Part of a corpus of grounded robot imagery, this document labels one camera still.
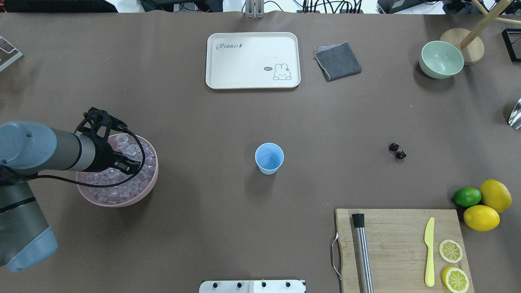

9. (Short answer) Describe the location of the mint green bowl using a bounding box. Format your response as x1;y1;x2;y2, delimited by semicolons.
419;41;464;79

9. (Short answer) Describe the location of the black glass tray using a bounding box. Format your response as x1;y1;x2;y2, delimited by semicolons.
501;28;521;63

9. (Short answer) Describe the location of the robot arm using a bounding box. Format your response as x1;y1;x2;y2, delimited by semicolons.
0;118;144;273

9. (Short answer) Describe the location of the wooden cup tree stand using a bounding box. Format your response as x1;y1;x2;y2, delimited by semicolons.
440;0;520;65

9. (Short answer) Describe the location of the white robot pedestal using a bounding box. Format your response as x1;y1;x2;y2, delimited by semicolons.
199;280;307;293

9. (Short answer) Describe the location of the dark cherry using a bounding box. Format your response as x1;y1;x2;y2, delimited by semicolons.
388;143;400;152
394;150;407;160

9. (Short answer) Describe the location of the white wire cup rack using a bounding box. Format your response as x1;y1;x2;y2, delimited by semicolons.
0;36;24;72

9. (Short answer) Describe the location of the light blue cup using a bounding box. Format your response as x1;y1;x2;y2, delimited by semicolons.
254;142;285;175

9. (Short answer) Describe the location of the green lime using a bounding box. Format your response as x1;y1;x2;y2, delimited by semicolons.
453;187;482;208

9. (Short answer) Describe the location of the yellow plastic knife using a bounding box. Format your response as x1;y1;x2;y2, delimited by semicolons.
424;217;435;287

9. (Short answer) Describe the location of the pink bowl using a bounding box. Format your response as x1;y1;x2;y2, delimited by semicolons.
76;134;159;208

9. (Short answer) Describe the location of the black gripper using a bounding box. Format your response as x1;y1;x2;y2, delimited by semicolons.
93;141;142;175

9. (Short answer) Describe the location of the steel muddler black tip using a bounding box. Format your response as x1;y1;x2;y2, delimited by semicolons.
352;213;374;293

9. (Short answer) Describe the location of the black gripper camera mount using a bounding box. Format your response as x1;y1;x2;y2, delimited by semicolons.
75;107;128;143

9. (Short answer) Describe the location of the grey folded cloth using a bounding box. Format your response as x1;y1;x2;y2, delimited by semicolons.
314;41;362;81

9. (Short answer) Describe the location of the wooden cutting board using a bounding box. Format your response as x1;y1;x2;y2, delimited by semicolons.
335;208;465;293

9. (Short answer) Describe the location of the metal ice scoop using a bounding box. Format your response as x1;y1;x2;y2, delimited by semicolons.
508;99;521;130

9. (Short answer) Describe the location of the whole lemon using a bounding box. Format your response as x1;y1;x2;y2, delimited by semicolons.
463;205;500;232
479;179;513;214

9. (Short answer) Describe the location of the cream rabbit tray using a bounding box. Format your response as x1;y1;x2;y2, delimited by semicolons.
205;32;301;90

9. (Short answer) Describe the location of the lemon slice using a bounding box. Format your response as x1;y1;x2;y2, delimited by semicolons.
442;267;470;293
438;239;463;264

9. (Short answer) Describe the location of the aluminium frame post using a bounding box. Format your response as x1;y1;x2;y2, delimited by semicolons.
244;0;265;19

